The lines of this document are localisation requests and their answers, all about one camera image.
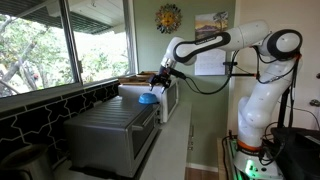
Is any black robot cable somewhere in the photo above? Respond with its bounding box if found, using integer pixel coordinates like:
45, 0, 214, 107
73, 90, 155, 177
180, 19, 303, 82
179, 49, 241, 96

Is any window with metal frame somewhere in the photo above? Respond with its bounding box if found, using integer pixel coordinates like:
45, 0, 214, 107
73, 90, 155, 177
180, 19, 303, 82
0, 0, 138, 103

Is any small wooden tray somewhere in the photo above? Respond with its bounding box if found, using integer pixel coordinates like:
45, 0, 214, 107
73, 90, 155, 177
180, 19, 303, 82
138, 70, 160, 76

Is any blue bowl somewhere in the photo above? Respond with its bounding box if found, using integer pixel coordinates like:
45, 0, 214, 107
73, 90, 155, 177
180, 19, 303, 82
138, 92, 159, 105

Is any wall calendar with landscape photo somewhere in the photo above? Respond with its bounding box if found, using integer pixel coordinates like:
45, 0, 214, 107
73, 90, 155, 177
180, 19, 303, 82
194, 10, 231, 77

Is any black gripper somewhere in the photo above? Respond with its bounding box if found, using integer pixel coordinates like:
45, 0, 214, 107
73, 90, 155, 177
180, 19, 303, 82
148, 65, 178, 94

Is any sun wall decoration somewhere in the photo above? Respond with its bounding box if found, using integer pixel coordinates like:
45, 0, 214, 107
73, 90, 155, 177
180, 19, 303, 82
154, 3, 183, 34

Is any black equipment box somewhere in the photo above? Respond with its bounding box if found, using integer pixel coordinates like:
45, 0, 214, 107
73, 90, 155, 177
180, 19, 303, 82
271, 126, 320, 180

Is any metal kettle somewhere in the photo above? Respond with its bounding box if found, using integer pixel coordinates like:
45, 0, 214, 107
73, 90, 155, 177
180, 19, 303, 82
0, 143, 56, 180

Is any silver toaster oven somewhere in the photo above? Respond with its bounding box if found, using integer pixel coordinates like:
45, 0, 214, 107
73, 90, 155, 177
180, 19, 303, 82
63, 95, 162, 178

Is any black stand crossbar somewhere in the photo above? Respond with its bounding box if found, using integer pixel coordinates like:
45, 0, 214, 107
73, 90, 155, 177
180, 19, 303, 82
229, 72, 258, 78

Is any black floor cable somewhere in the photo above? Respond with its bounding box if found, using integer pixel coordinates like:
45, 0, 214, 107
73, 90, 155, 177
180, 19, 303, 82
221, 134, 240, 180

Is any white microwave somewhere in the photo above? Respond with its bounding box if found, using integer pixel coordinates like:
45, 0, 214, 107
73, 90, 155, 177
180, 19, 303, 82
118, 79, 179, 124

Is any large wooden tray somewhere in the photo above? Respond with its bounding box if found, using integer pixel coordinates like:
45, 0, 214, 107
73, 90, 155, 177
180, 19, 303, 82
118, 72, 162, 87

